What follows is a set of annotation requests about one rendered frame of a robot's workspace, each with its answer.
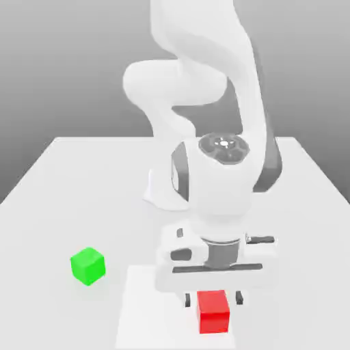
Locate small green cube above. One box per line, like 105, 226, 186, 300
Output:
70, 246, 107, 287

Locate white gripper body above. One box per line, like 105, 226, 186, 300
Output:
154, 262, 277, 294

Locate small red cube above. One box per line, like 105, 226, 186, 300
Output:
196, 289, 231, 335

